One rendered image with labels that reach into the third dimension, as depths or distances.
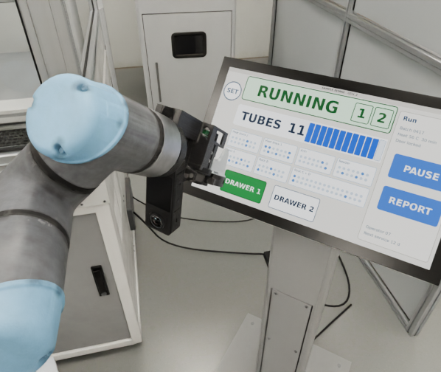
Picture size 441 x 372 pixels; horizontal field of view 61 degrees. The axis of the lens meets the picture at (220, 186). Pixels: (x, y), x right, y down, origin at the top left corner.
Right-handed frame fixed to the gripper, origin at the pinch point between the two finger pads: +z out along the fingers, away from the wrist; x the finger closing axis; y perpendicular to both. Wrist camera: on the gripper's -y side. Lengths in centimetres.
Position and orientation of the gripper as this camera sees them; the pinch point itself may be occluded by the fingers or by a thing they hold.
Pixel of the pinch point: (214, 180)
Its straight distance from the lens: 63.3
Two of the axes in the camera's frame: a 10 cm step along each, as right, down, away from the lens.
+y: 3.1, -9.5, -0.4
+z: 3.8, 0.9, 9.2
